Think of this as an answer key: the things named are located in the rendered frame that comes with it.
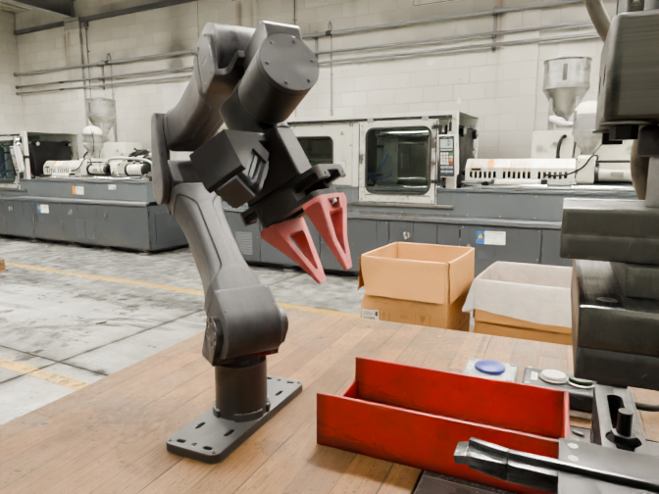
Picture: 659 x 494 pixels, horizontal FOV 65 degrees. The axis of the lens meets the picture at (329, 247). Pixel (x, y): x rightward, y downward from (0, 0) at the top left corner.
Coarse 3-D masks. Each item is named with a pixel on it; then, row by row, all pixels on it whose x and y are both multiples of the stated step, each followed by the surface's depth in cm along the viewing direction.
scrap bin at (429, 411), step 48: (384, 384) 65; (432, 384) 62; (480, 384) 60; (528, 384) 58; (336, 432) 55; (384, 432) 53; (432, 432) 51; (480, 432) 49; (528, 432) 58; (480, 480) 49
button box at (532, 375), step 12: (528, 372) 68; (540, 372) 68; (564, 372) 68; (540, 384) 65; (552, 384) 65; (564, 384) 65; (576, 384) 64; (576, 396) 62; (588, 396) 62; (576, 408) 62; (588, 408) 62; (636, 408) 63; (648, 408) 62
